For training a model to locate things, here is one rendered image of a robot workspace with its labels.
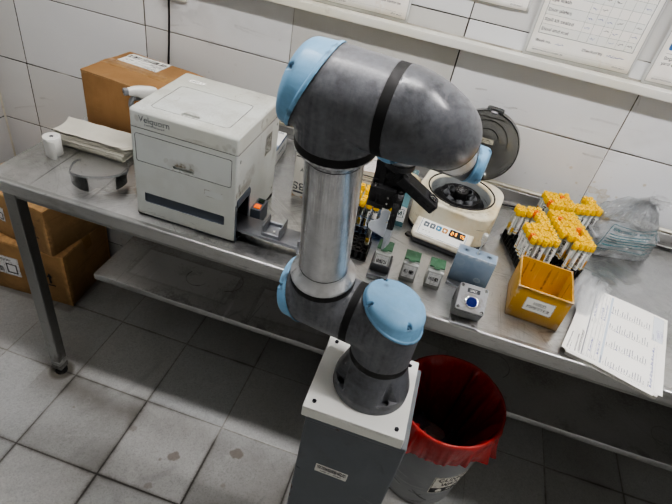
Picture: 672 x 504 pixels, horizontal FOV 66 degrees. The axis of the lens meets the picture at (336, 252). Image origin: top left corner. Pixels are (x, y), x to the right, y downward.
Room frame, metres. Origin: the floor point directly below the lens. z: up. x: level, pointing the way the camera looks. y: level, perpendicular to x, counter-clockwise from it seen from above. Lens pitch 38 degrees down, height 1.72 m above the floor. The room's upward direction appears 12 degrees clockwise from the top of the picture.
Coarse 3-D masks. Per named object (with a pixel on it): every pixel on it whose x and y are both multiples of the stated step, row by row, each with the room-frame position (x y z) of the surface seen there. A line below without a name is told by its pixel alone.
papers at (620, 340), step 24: (576, 312) 1.02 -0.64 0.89; (600, 312) 1.04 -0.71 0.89; (624, 312) 1.06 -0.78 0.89; (648, 312) 1.08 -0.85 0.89; (576, 336) 0.93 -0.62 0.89; (600, 336) 0.95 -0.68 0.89; (624, 336) 0.97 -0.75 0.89; (648, 336) 0.99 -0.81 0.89; (600, 360) 0.86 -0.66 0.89; (624, 360) 0.88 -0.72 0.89; (648, 360) 0.90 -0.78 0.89; (624, 384) 0.82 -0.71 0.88; (648, 384) 0.82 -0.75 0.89
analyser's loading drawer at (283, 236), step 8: (240, 216) 1.09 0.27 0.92; (248, 216) 1.10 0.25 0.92; (240, 224) 1.06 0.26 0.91; (248, 224) 1.07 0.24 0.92; (256, 224) 1.07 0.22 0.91; (264, 224) 1.04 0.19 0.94; (272, 224) 1.08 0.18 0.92; (280, 224) 1.08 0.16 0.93; (240, 232) 1.04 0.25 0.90; (248, 232) 1.03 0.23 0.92; (256, 232) 1.04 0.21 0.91; (264, 232) 1.03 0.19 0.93; (272, 232) 1.05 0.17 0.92; (280, 232) 1.03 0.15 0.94; (288, 232) 1.07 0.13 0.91; (296, 232) 1.07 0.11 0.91; (272, 240) 1.02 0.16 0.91; (280, 240) 1.03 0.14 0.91; (288, 240) 1.03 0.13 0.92; (296, 240) 1.04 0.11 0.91; (296, 248) 1.01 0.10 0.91
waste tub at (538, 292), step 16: (528, 272) 1.09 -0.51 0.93; (544, 272) 1.08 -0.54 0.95; (560, 272) 1.08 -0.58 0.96; (512, 288) 1.02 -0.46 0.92; (528, 288) 0.97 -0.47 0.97; (544, 288) 1.08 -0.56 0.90; (560, 288) 1.07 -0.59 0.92; (512, 304) 0.97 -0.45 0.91; (528, 304) 0.97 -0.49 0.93; (544, 304) 0.96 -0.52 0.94; (560, 304) 0.95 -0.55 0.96; (528, 320) 0.96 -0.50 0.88; (544, 320) 0.95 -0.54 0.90; (560, 320) 0.95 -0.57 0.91
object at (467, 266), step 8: (464, 248) 1.08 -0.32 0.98; (472, 248) 1.08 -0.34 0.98; (456, 256) 1.06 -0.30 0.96; (464, 256) 1.05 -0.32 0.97; (472, 256) 1.05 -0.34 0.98; (480, 256) 1.06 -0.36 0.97; (488, 256) 1.06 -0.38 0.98; (496, 256) 1.07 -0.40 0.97; (456, 264) 1.05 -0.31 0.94; (464, 264) 1.05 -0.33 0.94; (472, 264) 1.05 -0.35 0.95; (480, 264) 1.04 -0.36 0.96; (488, 264) 1.04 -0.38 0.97; (456, 272) 1.05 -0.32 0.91; (464, 272) 1.05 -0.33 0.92; (472, 272) 1.04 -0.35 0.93; (480, 272) 1.04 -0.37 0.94; (488, 272) 1.03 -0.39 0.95; (448, 280) 1.05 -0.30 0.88; (456, 280) 1.05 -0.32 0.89; (464, 280) 1.05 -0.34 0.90; (472, 280) 1.04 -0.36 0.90; (480, 280) 1.04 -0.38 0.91; (488, 280) 1.03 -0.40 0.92
